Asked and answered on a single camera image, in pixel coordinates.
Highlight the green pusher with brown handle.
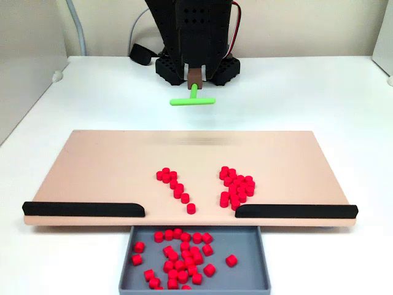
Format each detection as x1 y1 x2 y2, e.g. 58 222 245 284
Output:
169 68 216 107

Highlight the beige flat board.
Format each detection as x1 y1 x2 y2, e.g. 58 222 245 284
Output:
23 129 359 228

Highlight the grey shallow tray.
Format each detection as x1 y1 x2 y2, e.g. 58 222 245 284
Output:
118 225 273 291

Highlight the red white black servo cable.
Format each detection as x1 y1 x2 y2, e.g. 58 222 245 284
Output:
227 1 243 60

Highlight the thin grey cable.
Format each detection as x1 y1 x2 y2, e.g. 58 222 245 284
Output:
127 7 152 58

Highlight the thick grey cable conduit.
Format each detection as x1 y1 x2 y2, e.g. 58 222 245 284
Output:
65 0 87 57

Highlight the black guide rail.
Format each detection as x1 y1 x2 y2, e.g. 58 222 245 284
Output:
235 203 359 219
21 201 146 218

